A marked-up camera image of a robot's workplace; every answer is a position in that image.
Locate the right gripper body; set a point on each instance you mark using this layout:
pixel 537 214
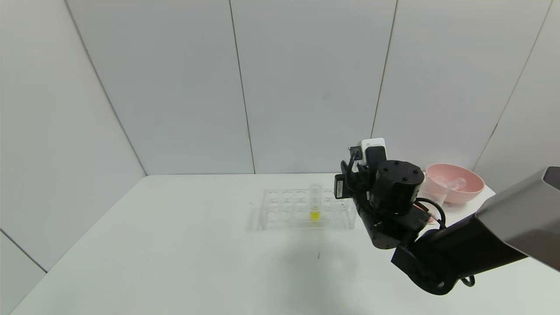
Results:
pixel 339 187

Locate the test tube with red pigment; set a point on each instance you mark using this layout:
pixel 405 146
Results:
pixel 457 183

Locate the test tube with yellow pigment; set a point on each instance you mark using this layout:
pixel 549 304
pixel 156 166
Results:
pixel 315 205

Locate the clear plastic test tube rack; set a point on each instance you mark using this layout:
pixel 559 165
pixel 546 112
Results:
pixel 284 210

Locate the clear glass beaker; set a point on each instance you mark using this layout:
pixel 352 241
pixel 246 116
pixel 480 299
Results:
pixel 437 192

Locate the pink plastic bowl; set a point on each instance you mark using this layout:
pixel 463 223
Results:
pixel 459 194

